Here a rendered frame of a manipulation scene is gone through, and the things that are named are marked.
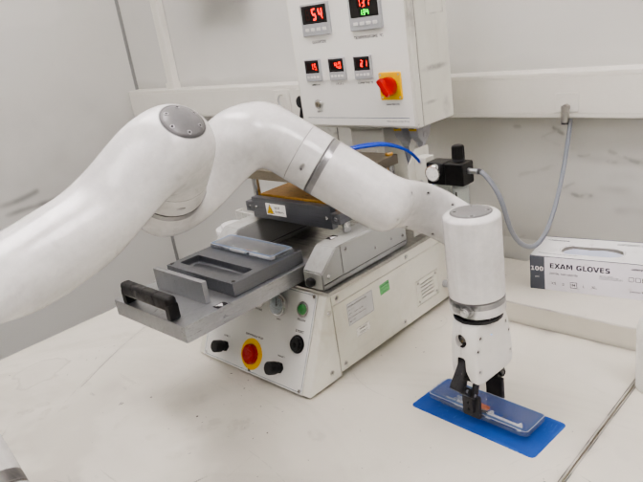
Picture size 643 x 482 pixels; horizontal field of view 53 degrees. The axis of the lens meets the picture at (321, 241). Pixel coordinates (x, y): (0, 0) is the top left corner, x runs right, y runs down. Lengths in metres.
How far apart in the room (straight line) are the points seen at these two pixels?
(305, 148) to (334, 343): 0.42
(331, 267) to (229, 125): 0.36
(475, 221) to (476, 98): 0.70
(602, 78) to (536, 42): 0.19
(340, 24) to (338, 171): 0.55
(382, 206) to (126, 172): 0.35
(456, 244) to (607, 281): 0.50
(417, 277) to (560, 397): 0.39
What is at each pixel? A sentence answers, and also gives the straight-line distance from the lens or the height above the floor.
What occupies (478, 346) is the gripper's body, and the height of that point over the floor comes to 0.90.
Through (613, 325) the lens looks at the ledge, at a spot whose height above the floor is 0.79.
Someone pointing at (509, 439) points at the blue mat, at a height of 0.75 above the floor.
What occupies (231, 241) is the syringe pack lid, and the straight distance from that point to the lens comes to 1.27.
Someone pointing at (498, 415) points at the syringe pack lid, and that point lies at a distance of 1.07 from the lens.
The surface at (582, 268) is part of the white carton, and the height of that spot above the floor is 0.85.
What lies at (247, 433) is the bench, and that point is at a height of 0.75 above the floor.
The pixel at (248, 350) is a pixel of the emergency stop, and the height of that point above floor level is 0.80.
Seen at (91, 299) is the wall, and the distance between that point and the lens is 2.73.
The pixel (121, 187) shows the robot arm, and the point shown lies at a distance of 0.79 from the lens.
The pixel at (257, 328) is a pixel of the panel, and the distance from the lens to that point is 1.28.
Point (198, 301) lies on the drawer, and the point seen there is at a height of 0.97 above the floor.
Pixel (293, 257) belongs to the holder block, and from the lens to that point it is 1.17.
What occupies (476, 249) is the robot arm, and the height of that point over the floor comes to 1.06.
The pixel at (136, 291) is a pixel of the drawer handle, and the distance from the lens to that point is 1.13.
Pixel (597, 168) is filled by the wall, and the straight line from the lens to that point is 1.54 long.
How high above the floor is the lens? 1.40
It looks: 20 degrees down
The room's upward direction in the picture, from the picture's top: 9 degrees counter-clockwise
